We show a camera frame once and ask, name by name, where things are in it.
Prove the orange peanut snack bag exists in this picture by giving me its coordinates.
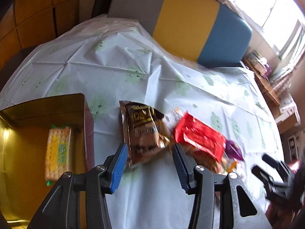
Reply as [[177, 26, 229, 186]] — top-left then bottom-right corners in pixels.
[[162, 107, 241, 174]]

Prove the gold tin box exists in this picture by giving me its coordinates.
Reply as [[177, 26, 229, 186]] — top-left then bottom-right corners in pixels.
[[1, 94, 95, 228]]

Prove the purple snack packet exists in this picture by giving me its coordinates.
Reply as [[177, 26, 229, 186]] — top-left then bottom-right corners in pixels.
[[225, 139, 244, 161]]

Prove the red snack packet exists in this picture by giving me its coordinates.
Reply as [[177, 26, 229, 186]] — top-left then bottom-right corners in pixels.
[[174, 112, 226, 162]]

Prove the tissue box on shelf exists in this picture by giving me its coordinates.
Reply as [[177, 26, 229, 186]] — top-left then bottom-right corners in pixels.
[[247, 50, 271, 77]]

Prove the grey yellow blue chair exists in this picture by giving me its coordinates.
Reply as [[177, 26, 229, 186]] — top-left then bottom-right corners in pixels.
[[109, 0, 252, 68]]

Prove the yellow cracker packet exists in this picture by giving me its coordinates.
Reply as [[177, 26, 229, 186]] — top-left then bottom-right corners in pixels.
[[44, 126, 73, 187]]

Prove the brown snack packet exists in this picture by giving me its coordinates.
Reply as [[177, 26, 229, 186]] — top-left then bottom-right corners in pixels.
[[119, 101, 170, 168]]

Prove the green cloud pattern tablecloth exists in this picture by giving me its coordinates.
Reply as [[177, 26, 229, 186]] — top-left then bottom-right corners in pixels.
[[0, 14, 285, 229]]

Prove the wooden side shelf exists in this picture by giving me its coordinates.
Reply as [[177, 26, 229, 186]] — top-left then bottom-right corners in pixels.
[[242, 56, 300, 134]]

